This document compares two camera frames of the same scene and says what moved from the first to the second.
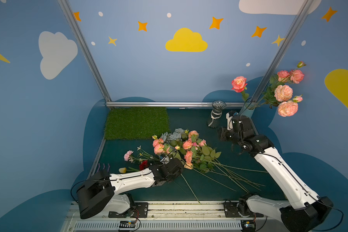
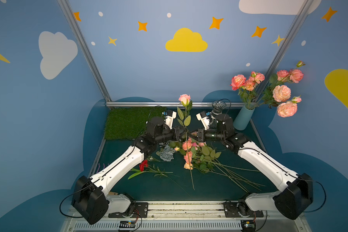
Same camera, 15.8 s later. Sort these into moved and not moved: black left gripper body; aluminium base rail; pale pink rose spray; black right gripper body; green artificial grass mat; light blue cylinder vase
Moved: black left gripper body; black right gripper body
Not moved: green artificial grass mat; light blue cylinder vase; pale pink rose spray; aluminium base rail
